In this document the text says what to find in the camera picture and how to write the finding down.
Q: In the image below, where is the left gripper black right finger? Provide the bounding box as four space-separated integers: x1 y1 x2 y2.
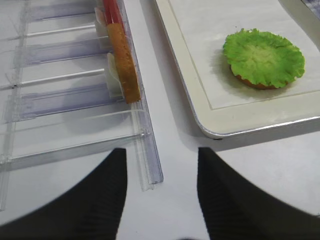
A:
197 147 320 240

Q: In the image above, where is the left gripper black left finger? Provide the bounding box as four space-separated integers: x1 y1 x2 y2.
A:
0 148 127 240

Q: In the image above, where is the bread slice under lettuce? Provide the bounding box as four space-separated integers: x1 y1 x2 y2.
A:
234 75 276 90

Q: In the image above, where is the brown bread slice in rack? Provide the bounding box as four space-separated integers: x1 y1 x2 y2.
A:
106 23 141 104

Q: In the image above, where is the green lettuce leaf on tray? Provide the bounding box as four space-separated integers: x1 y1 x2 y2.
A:
223 28 306 89

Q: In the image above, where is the red tomato slice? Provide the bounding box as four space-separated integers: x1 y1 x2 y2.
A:
103 0 123 25

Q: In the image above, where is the clear acrylic divider rack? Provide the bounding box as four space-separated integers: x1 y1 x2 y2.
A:
0 0 164 210

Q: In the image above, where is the white pusher block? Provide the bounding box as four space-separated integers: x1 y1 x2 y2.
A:
104 53 124 98
94 7 112 49

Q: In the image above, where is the white pusher block upper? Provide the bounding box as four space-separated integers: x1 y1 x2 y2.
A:
94 7 112 49

